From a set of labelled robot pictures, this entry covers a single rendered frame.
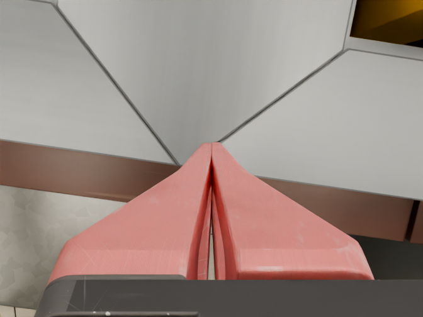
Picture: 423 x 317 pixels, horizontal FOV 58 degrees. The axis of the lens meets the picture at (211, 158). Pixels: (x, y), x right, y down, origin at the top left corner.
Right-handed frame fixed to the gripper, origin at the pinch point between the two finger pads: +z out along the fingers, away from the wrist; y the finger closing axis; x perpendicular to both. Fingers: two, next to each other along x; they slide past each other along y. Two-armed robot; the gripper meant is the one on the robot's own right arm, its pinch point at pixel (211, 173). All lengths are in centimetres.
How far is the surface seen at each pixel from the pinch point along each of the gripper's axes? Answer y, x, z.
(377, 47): -11.2, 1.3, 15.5
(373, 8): -14.2, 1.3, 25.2
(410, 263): -32, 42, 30
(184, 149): 1.7, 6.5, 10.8
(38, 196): 20.4, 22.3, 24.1
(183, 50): 1.8, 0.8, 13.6
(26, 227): 22.1, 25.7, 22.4
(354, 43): -9.6, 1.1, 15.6
